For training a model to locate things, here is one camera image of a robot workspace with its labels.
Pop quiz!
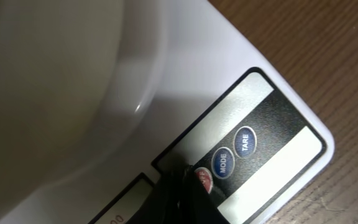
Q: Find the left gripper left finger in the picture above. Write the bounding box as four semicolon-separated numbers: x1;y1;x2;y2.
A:
127;172;183;224

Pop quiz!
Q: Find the white digital kitchen scale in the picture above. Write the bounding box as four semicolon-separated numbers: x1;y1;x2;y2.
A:
1;1;334;223

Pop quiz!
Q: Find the white bowl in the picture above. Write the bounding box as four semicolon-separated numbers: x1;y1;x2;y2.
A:
0;0;168;219

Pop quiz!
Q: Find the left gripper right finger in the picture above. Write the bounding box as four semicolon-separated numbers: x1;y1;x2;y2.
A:
181;166;228;224

